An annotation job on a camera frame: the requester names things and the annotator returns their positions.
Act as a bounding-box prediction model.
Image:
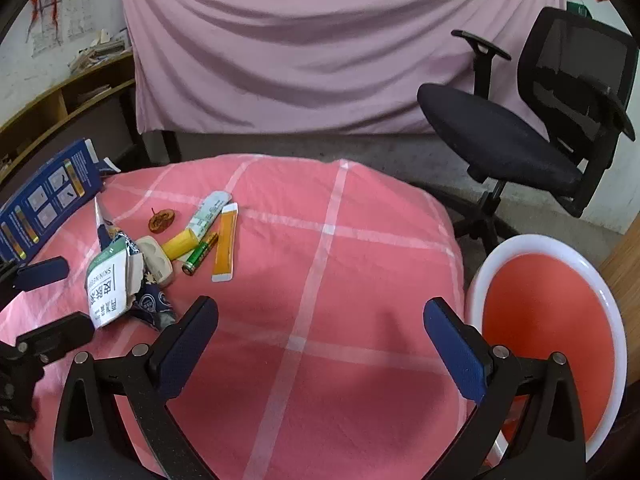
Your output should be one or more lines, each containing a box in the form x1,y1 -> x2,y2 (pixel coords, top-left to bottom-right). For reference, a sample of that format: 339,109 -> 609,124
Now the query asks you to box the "blue cardboard box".
0,139 -> 120,263

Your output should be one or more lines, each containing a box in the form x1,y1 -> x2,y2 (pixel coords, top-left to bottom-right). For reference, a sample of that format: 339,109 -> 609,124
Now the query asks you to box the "dark blue snack bag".
93,196 -> 177,332

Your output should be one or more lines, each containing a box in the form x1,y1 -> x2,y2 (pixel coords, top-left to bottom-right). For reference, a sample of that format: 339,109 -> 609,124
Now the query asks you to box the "green white packet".
86,234 -> 129,328

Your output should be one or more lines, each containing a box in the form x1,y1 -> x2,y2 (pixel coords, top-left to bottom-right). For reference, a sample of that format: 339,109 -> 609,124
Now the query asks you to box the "beige earbud case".
136,235 -> 174,288

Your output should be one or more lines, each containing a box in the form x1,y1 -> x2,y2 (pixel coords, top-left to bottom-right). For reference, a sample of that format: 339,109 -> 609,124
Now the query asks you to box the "green battery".
182,231 -> 219,276

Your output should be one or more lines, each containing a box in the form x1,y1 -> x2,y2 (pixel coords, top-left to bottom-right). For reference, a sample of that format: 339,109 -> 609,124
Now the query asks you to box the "yellow tube cap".
160,228 -> 200,261

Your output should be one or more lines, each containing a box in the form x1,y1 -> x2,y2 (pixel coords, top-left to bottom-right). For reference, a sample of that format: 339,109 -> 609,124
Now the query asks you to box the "brown round snack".
148,209 -> 176,234

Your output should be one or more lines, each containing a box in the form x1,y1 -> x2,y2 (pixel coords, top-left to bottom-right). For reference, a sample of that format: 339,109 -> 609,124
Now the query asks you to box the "orange sachet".
212,203 -> 239,283

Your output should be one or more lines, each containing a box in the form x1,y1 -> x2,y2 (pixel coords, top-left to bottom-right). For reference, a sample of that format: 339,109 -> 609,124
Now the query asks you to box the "white sachet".
186,191 -> 232,240

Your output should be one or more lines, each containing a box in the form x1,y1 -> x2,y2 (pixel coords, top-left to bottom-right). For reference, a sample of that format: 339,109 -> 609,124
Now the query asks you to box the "pink white trash bin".
464,234 -> 627,458

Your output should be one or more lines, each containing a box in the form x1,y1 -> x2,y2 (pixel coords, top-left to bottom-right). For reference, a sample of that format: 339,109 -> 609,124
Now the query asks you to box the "pink checked tablecloth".
0,153 -> 471,480

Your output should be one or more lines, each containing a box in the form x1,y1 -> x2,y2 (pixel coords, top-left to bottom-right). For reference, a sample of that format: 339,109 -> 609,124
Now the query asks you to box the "wooden shelf unit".
1,51 -> 134,185

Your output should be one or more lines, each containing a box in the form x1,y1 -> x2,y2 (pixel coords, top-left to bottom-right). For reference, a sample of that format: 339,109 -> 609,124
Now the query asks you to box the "wooden cabinet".
600,216 -> 640,346

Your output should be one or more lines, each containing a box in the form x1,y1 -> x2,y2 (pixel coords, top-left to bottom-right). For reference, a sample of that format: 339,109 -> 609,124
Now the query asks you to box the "stack of books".
68,28 -> 131,75

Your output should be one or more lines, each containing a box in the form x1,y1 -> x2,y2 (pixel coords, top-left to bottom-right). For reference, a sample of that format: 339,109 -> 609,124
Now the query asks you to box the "pink hanging sheet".
122,0 -> 566,134

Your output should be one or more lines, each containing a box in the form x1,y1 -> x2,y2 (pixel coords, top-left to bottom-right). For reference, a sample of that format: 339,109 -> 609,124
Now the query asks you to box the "black office chair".
416,6 -> 639,252

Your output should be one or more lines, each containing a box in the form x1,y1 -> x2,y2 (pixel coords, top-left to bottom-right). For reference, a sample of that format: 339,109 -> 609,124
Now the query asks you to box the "green sign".
566,1 -> 592,18

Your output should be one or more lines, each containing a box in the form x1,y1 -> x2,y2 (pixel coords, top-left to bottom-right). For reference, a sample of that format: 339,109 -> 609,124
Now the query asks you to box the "red tassel wall decoration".
27,0 -> 60,38

